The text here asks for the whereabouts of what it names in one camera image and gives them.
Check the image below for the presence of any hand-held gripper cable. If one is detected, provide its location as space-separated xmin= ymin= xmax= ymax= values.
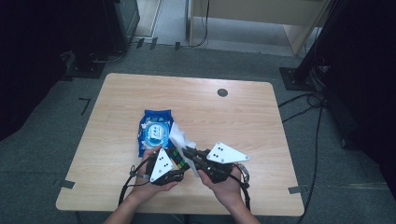
xmin=232 ymin=162 xmax=252 ymax=213
xmin=118 ymin=153 xmax=157 ymax=206

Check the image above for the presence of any white wet wipe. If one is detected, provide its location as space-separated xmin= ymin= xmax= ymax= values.
xmin=168 ymin=121 xmax=201 ymax=179

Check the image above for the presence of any grey tape strip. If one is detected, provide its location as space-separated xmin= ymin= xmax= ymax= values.
xmin=288 ymin=185 xmax=308 ymax=195
xmin=58 ymin=179 xmax=77 ymax=190

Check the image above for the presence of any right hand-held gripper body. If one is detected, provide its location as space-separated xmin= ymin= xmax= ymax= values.
xmin=196 ymin=142 xmax=251 ymax=184

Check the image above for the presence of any person's left hand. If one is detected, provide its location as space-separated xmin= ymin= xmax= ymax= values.
xmin=130 ymin=146 xmax=179 ymax=203

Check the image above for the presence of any blue wet wipes pack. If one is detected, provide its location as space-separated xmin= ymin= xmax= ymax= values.
xmin=137 ymin=108 xmax=176 ymax=159

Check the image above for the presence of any person's right hand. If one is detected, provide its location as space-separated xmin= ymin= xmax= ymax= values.
xmin=197 ymin=163 xmax=248 ymax=209

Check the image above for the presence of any black metal stand base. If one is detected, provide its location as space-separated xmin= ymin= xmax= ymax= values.
xmin=62 ymin=50 xmax=106 ymax=80

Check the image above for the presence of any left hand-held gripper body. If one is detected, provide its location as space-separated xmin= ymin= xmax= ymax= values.
xmin=145 ymin=147 xmax=186 ymax=187

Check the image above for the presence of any black hanging cable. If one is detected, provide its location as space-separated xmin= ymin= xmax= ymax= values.
xmin=189 ymin=0 xmax=211 ymax=49

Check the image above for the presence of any left hand-held gripper cable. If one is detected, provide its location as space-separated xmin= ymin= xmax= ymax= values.
xmin=118 ymin=153 xmax=157 ymax=206

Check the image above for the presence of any black metal stand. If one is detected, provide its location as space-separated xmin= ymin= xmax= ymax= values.
xmin=278 ymin=0 xmax=344 ymax=92

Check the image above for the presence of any black equipment cabinet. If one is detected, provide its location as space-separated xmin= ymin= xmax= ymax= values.
xmin=74 ymin=0 xmax=141 ymax=63

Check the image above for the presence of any black floor cable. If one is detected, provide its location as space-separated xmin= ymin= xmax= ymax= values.
xmin=296 ymin=104 xmax=325 ymax=224
xmin=90 ymin=49 xmax=126 ymax=65
xmin=277 ymin=91 xmax=327 ymax=124

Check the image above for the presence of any light wooden furniture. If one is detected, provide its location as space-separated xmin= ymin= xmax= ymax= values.
xmin=188 ymin=0 xmax=332 ymax=57

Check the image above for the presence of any right hand-held gripper cable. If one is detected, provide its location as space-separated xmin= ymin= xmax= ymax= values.
xmin=232 ymin=162 xmax=252 ymax=213

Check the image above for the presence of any dark curtain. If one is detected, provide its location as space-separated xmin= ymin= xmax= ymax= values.
xmin=323 ymin=0 xmax=396 ymax=201
xmin=0 ymin=0 xmax=82 ymax=142

